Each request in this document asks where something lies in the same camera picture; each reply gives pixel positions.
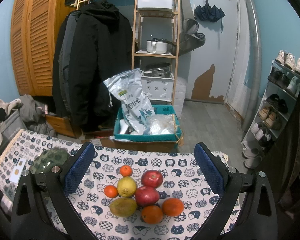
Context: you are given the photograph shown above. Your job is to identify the small tangerine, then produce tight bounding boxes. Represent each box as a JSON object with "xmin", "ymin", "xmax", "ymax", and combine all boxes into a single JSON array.
[
  {"xmin": 120, "ymin": 165, "xmax": 133, "ymax": 177},
  {"xmin": 103, "ymin": 185, "xmax": 119, "ymax": 198}
]

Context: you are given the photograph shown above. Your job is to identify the large orange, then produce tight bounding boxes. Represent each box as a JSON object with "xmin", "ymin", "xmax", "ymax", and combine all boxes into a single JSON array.
[
  {"xmin": 161, "ymin": 198, "xmax": 184, "ymax": 217},
  {"xmin": 141, "ymin": 205, "xmax": 164, "ymax": 224}
]

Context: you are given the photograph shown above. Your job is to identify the green-brown mango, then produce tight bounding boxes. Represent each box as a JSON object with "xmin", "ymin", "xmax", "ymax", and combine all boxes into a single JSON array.
[{"xmin": 109, "ymin": 198, "xmax": 138, "ymax": 217}]

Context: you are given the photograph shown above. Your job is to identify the large orange front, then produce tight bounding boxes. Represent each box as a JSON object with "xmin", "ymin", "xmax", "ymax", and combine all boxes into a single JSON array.
[{"xmin": 141, "ymin": 205, "xmax": 164, "ymax": 224}]

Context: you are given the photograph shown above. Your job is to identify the red apple front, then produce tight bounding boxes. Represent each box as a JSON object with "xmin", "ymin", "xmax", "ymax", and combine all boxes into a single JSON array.
[{"xmin": 134, "ymin": 186, "xmax": 160, "ymax": 207}]

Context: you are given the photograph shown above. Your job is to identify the red apple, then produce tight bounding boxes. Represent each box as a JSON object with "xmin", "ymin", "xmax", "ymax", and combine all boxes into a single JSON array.
[
  {"xmin": 134, "ymin": 186, "xmax": 160, "ymax": 207},
  {"xmin": 141, "ymin": 170, "xmax": 164, "ymax": 188}
]

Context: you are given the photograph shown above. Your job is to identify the green glass plate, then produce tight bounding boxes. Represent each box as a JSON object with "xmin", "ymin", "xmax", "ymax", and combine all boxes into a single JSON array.
[{"xmin": 29, "ymin": 147, "xmax": 70, "ymax": 174}]

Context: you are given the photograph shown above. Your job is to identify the grey slippers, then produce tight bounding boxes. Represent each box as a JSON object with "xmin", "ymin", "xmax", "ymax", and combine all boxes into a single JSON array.
[{"xmin": 242, "ymin": 148, "xmax": 262, "ymax": 169}]

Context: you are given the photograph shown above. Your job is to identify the cat pattern tablecloth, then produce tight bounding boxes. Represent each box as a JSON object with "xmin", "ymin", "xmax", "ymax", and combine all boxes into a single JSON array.
[{"xmin": 0, "ymin": 128, "xmax": 242, "ymax": 240}]

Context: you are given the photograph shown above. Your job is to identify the wooden drawer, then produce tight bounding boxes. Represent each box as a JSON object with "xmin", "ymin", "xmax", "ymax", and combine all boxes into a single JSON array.
[{"xmin": 45, "ymin": 114, "xmax": 77, "ymax": 138}]

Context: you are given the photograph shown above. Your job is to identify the small tangerine back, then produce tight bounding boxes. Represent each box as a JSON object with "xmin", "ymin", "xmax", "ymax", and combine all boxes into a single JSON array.
[{"xmin": 120, "ymin": 165, "xmax": 133, "ymax": 177}]

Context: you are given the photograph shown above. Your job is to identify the red apple back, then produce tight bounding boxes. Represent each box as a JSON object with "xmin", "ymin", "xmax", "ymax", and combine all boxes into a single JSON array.
[{"xmin": 141, "ymin": 170, "xmax": 164, "ymax": 188}]

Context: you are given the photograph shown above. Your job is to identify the grey clothes pile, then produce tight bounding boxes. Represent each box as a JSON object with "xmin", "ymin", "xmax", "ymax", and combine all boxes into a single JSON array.
[{"xmin": 0, "ymin": 94, "xmax": 56, "ymax": 155}]

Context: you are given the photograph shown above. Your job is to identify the grey tote bag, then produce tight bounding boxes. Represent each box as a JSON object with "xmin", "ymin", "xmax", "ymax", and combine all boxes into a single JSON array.
[{"xmin": 0, "ymin": 109, "xmax": 27, "ymax": 154}]

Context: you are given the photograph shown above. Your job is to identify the teal cardboard box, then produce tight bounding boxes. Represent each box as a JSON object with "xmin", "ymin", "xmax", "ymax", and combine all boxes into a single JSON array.
[{"xmin": 114, "ymin": 105, "xmax": 183, "ymax": 142}]

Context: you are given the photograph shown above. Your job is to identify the clear plastic bag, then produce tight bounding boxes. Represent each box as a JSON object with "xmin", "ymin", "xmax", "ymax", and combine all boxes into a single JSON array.
[{"xmin": 143, "ymin": 114, "xmax": 179, "ymax": 135}]

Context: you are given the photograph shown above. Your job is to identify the white shoe rack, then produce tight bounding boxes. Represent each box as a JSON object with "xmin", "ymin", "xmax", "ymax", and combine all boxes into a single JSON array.
[{"xmin": 241, "ymin": 50, "xmax": 300, "ymax": 153}]

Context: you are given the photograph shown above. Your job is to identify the white patterned basket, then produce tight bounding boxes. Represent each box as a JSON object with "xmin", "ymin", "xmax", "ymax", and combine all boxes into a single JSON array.
[{"xmin": 141, "ymin": 72, "xmax": 174, "ymax": 102}]

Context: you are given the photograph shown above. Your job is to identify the white door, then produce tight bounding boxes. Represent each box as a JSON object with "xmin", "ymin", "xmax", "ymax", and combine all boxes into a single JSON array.
[{"xmin": 186, "ymin": 0, "xmax": 239, "ymax": 103}]

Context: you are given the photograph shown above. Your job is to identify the steel pot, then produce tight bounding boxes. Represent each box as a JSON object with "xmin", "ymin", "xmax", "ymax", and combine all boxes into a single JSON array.
[{"xmin": 144, "ymin": 62, "xmax": 171, "ymax": 77}]

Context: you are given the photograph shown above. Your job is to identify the black hanging coat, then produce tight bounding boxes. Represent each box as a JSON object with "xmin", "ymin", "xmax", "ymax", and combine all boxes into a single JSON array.
[{"xmin": 52, "ymin": 0, "xmax": 133, "ymax": 133}]

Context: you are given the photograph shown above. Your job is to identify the grey hanging bag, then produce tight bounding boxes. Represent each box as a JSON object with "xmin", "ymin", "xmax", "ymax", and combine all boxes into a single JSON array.
[{"xmin": 178, "ymin": 0, "xmax": 205, "ymax": 56}]

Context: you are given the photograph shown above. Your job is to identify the dark blue umbrella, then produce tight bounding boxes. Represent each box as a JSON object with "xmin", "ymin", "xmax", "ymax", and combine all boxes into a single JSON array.
[{"xmin": 194, "ymin": 4, "xmax": 226, "ymax": 32}]

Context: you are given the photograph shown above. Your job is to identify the wooden shelf rack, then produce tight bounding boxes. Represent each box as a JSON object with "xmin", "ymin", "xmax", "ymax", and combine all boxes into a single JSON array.
[{"xmin": 132, "ymin": 0, "xmax": 180, "ymax": 105}]

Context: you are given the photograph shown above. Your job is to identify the wooden louvered wardrobe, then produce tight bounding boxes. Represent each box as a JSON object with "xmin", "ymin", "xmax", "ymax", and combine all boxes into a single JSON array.
[{"xmin": 10, "ymin": 0, "xmax": 74, "ymax": 96}]

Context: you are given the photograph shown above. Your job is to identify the white storage bin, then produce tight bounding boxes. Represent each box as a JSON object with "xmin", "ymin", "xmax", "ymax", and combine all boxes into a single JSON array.
[{"xmin": 137, "ymin": 0, "xmax": 174, "ymax": 11}]

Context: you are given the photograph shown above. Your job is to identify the silver duct pipe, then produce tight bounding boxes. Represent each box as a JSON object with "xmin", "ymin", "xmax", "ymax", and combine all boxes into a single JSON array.
[{"xmin": 242, "ymin": 0, "xmax": 262, "ymax": 132}]

